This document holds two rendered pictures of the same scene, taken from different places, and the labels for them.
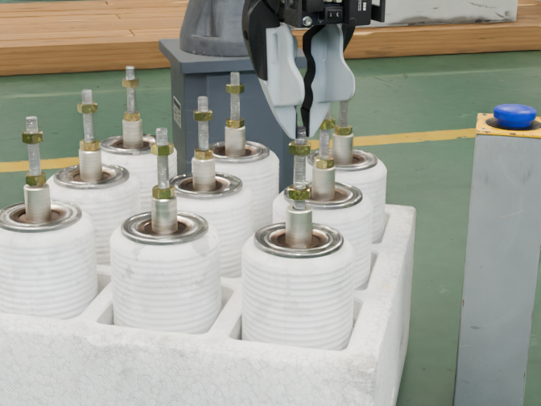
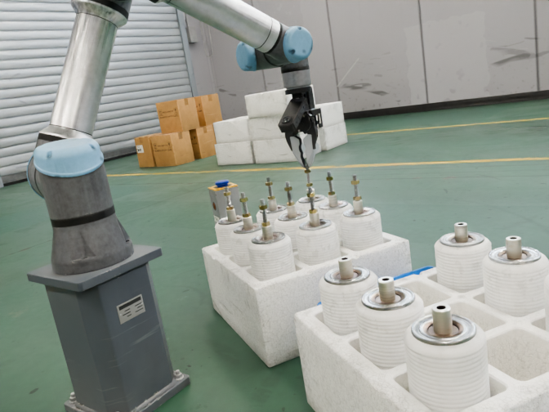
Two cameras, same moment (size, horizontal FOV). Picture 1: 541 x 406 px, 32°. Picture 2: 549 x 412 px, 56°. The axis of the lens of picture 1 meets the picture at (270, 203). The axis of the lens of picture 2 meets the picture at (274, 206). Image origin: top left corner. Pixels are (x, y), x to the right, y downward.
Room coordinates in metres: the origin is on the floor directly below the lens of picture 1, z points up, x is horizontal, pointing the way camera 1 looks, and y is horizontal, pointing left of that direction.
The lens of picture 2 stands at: (1.62, 1.05, 0.57)
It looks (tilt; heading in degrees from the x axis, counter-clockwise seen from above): 13 degrees down; 235
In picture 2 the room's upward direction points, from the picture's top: 9 degrees counter-clockwise
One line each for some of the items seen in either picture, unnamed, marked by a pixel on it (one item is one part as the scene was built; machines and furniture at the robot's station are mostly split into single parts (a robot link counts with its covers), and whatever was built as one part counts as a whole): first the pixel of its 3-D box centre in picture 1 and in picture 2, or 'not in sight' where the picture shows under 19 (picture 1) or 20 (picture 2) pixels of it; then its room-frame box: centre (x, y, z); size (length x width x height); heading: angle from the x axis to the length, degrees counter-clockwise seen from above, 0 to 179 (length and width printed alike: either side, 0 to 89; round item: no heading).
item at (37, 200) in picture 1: (38, 203); (358, 207); (0.79, 0.21, 0.26); 0.02 x 0.02 x 0.03
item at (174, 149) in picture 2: not in sight; (172, 148); (-0.52, -3.54, 0.15); 0.30 x 0.24 x 0.30; 105
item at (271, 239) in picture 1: (298, 240); (311, 199); (0.74, -0.02, 0.25); 0.08 x 0.08 x 0.01
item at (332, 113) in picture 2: not in sight; (312, 117); (-1.29, -2.33, 0.27); 0.39 x 0.39 x 0.18; 18
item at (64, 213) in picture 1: (39, 217); (359, 212); (0.79, 0.21, 0.25); 0.08 x 0.08 x 0.01
